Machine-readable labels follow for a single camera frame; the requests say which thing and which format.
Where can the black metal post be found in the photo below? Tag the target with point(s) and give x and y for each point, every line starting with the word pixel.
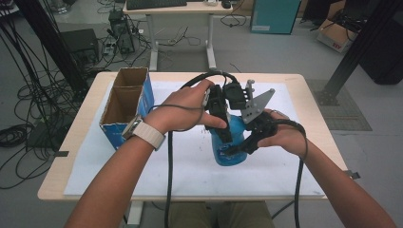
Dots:
pixel 50 41

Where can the dark cabinet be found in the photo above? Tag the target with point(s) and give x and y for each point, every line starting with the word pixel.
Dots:
pixel 383 57

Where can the black equipment box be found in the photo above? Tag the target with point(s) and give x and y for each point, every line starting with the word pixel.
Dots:
pixel 79 44

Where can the black keyboard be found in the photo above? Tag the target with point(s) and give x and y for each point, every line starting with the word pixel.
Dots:
pixel 155 3

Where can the person's right hand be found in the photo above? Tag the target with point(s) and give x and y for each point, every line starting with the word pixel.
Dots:
pixel 290 137

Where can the blue bottle with white cap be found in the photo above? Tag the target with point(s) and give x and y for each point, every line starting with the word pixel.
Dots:
pixel 231 158

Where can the grey tape strip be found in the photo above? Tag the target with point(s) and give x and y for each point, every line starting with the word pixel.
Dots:
pixel 353 174
pixel 61 154

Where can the light wooden table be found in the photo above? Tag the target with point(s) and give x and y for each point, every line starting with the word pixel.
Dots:
pixel 299 91

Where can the person's khaki pants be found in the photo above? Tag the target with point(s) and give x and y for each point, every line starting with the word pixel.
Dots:
pixel 221 217

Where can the black metal stand with base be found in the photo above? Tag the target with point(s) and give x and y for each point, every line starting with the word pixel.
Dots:
pixel 358 50

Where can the grey floor mat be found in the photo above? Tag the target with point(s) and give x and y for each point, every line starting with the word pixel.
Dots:
pixel 345 114

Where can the white table mat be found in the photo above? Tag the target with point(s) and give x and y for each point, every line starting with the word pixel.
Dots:
pixel 190 177

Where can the person's left hand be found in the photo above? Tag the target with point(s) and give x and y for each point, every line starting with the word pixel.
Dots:
pixel 180 110

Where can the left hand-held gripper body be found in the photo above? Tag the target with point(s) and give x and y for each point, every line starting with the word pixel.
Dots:
pixel 218 101

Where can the blue cardboard box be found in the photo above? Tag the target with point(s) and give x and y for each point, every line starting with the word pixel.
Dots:
pixel 126 95

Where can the white desk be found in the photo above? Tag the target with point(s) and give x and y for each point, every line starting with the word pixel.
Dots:
pixel 196 9

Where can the teal cabinet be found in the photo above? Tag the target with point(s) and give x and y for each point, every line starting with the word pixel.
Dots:
pixel 274 15

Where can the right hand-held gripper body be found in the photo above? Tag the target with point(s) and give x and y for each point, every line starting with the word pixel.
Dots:
pixel 261 126

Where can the wristwatch with beige band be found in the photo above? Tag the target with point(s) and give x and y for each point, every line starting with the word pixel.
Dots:
pixel 147 133

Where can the black computer mouse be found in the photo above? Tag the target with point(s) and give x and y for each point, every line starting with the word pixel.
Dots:
pixel 226 4

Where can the brown cardboard box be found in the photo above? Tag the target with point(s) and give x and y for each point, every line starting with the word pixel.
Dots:
pixel 335 36

